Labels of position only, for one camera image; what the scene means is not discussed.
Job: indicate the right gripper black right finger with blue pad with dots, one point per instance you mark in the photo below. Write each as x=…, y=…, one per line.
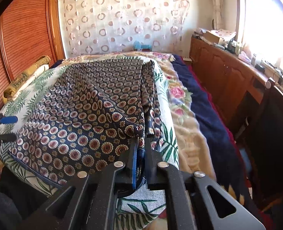
x=194, y=201

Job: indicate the white circle-patterned curtain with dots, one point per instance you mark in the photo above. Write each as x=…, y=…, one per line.
x=108, y=26

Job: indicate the floral bedspread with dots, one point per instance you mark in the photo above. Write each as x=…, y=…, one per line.
x=184, y=145

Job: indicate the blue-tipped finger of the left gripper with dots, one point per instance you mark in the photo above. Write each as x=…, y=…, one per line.
x=8, y=119

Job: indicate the yellow green pillow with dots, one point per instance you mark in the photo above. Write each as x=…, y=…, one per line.
x=24, y=79

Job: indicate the wooden louvered wardrobe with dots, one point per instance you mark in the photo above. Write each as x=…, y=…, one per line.
x=29, y=29

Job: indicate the long wooden sideboard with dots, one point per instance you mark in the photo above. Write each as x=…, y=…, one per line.
x=236, y=88

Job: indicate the cardboard box on sideboard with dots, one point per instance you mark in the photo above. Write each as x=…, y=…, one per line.
x=219, y=36

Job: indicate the light blue object behind bed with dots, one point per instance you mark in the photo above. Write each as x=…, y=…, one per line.
x=138, y=46

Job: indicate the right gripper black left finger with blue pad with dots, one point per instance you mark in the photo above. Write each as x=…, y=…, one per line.
x=88, y=201

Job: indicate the navy patterned silk scarf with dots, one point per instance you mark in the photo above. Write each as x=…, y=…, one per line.
x=88, y=118

